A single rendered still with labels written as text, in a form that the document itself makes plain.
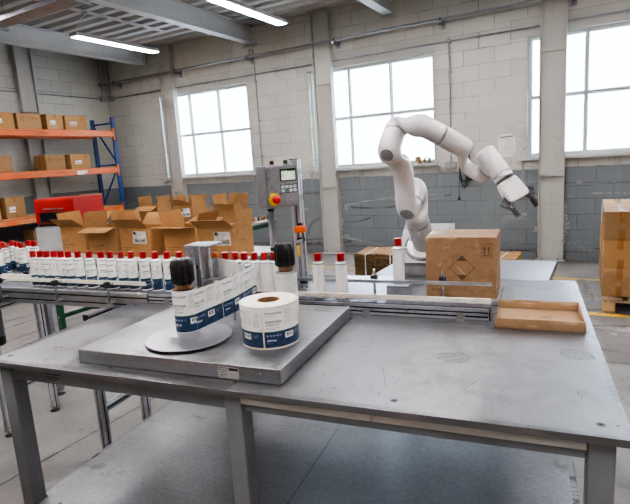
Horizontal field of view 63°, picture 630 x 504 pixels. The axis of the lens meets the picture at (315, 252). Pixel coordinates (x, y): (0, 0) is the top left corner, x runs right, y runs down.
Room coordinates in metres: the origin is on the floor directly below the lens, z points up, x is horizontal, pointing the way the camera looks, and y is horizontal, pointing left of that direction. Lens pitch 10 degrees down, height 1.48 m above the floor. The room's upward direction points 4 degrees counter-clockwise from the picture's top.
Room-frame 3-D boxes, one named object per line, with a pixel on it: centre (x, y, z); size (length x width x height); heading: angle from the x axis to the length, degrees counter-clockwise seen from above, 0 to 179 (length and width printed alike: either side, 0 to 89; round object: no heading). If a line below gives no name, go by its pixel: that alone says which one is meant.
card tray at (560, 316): (1.89, -0.84, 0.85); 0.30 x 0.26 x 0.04; 67
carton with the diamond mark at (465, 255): (2.30, -0.68, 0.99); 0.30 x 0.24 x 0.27; 67
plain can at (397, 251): (2.25, -0.37, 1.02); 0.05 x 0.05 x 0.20
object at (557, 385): (2.13, 0.00, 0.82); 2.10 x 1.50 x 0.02; 67
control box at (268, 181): (2.39, 0.15, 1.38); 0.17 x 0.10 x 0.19; 122
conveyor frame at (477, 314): (2.27, 0.08, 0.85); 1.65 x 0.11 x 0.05; 67
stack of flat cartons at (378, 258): (6.39, -0.87, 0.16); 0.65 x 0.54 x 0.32; 65
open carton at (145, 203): (7.14, 2.17, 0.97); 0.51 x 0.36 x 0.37; 153
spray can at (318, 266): (2.23, -0.01, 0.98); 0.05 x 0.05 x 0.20
